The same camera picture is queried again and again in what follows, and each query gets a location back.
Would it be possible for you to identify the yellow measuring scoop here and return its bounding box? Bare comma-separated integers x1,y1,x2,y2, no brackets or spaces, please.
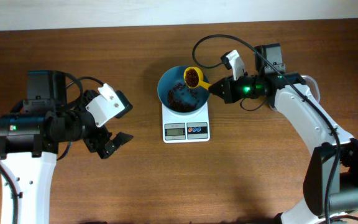
183,67,211,90

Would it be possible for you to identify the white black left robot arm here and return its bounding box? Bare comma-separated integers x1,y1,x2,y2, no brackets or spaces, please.
0,70,133,223

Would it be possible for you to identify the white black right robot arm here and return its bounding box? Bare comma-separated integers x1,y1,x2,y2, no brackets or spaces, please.
208,44,358,223

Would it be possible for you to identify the teal plastic bowl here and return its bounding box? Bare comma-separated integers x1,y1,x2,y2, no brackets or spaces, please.
157,65,209,114

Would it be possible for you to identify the white digital kitchen scale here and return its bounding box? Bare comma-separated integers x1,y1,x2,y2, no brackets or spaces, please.
162,103,211,144

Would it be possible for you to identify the clear container of red beans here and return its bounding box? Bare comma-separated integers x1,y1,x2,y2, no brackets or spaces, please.
301,75,321,103

